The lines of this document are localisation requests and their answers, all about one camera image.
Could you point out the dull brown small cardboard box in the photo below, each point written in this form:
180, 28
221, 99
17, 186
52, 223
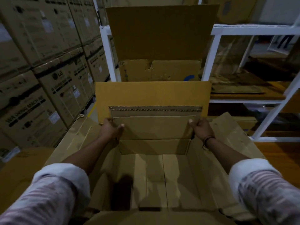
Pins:
79, 140

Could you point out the clear plastic sheet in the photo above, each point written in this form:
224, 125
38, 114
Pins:
229, 56

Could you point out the person's right hand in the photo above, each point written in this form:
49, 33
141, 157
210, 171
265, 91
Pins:
202, 131

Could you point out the taped brown cardboard box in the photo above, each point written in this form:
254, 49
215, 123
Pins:
140, 1

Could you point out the open-flap brown small cardboard box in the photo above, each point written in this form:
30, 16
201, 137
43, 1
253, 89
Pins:
154, 128

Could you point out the stack of printed brown cartons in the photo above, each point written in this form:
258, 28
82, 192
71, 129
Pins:
42, 56

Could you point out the white metal shelf rack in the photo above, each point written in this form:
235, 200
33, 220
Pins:
209, 58

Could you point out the Flipkart box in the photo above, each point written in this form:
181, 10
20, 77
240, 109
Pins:
161, 32

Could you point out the striped white shirt sleeve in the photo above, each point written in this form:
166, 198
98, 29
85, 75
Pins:
46, 196
267, 192

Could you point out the person's left hand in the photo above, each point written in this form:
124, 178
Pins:
110, 131

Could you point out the large white box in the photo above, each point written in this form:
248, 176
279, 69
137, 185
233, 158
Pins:
279, 11

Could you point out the tall blue print cardboard box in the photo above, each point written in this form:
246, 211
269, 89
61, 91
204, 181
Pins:
232, 9

